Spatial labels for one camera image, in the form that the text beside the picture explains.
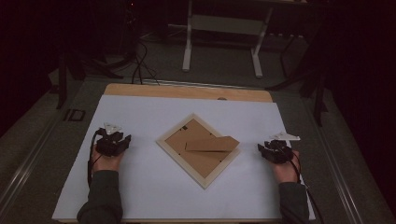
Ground person's left hand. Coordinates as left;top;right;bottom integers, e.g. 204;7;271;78
91;148;124;174

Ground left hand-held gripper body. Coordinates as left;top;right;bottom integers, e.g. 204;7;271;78
94;122;122;158

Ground black metal stand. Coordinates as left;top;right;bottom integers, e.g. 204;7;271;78
265;34;330;127
55;50;124;110

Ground metal floor rail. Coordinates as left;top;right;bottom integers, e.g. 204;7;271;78
0;105;68;216
302;96;365;224

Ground wooden photo frame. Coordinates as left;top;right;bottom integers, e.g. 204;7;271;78
155;112;242;190

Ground person's right hand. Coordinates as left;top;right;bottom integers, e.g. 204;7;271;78
270;149;302;185

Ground white metal desk frame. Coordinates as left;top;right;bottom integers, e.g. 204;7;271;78
181;0;275;78

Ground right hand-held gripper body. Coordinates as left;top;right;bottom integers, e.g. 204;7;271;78
262;132;302;165

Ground black floor cables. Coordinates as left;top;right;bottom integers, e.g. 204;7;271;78
130;40;162;86

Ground black rectangular floor plate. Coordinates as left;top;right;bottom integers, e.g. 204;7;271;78
64;108;87;122

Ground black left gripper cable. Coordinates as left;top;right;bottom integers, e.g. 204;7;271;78
87;128;106;189

